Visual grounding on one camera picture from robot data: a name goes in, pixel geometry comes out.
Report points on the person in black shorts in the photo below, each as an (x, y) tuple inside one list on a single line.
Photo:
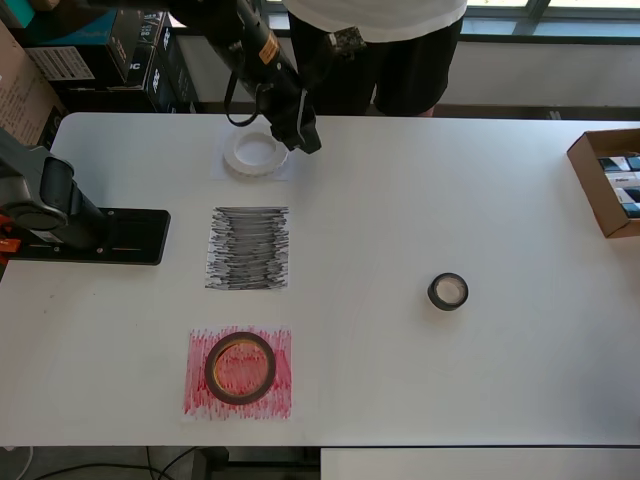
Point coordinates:
[(400, 75)]

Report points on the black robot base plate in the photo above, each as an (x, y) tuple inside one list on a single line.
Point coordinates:
[(140, 240)]

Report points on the red double-sided tape roll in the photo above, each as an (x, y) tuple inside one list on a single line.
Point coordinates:
[(209, 370)]

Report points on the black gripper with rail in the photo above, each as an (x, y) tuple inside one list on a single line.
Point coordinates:
[(307, 125)]

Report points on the wrist camera board on bracket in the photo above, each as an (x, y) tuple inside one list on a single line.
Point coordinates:
[(347, 39)]

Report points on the small dark product box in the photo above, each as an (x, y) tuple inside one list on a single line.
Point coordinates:
[(627, 196), (612, 164)]

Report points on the low black carton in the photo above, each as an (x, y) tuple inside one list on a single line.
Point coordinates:
[(175, 75)]

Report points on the black electrical tape roll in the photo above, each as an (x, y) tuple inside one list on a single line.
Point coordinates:
[(465, 295)]

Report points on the orange table clamp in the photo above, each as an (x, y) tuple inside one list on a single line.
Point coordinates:
[(10, 245)]

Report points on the blank white paper sheet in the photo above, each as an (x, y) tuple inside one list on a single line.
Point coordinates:
[(216, 134)]

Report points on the dark window frame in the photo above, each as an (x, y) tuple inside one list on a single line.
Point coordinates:
[(575, 37)]

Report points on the white double-sided tape roll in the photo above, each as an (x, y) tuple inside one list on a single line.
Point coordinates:
[(230, 160)]

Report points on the black scribbled paper sheet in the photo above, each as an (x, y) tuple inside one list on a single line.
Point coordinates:
[(247, 250)]

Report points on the white panel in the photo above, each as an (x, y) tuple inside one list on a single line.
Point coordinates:
[(450, 465)]

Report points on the red scribbled paper sheet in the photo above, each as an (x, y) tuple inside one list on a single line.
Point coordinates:
[(280, 400)]

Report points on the black and grey Piper arm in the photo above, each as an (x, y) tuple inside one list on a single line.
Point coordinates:
[(60, 200)]

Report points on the wide brown cardboard carton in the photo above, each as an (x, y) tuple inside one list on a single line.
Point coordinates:
[(25, 90)]

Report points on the teal and black carton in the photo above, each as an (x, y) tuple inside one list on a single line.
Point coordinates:
[(65, 32)]

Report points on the black AOC carton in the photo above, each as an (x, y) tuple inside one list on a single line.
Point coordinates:
[(135, 55)]

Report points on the black table leg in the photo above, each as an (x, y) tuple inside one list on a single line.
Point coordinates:
[(210, 465)]

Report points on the open brown cardboard tray box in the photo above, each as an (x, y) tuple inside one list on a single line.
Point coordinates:
[(585, 170)]

